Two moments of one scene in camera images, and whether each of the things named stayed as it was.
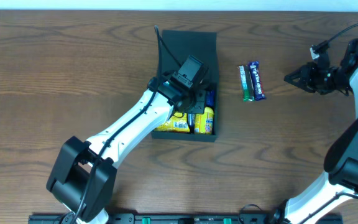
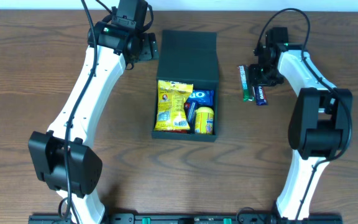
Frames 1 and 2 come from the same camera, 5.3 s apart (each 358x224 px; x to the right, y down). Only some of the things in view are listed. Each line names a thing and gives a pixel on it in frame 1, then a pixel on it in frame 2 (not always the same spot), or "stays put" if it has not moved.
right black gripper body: (313, 78) → (263, 76)
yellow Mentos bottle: (204, 122) stays put
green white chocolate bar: (247, 83) stays put
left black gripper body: (199, 98) → (150, 46)
